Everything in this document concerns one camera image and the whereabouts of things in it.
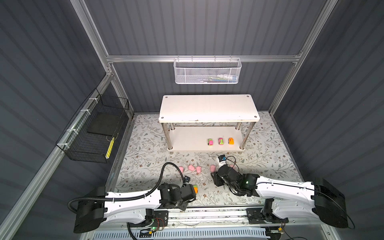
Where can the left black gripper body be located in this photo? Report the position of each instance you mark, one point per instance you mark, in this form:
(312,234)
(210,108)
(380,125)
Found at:
(181,206)

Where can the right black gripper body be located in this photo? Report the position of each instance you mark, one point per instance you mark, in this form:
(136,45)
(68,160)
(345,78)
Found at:
(218,181)

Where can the orange toy car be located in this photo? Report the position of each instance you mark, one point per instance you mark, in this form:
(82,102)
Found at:
(231,141)

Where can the pink green toy car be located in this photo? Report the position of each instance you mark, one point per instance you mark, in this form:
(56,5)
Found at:
(221,141)

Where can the pink green mixer truck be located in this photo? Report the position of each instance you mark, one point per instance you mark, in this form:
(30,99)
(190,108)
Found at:
(210,142)

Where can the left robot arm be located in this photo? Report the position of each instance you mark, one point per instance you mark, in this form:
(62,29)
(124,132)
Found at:
(148,209)

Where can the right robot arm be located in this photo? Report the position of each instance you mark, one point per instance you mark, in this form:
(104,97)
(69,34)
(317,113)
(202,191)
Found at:
(286,200)

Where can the white two-tier shelf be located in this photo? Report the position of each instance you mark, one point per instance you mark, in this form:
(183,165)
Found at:
(188,121)

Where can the floral patterned mat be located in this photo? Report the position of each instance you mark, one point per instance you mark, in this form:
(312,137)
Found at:
(265,154)

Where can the yellow green marker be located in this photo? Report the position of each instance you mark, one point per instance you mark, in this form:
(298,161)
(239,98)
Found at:
(110,148)

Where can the items in white basket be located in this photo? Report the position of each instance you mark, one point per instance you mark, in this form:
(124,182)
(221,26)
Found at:
(229,79)

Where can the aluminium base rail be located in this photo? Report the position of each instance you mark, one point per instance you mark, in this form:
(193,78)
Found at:
(222,223)

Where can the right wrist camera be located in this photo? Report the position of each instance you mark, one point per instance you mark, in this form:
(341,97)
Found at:
(221,160)

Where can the black wire basket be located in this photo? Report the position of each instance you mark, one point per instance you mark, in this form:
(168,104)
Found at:
(101,118)

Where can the white wire mesh basket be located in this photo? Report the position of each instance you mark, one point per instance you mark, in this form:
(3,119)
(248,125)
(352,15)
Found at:
(189,71)

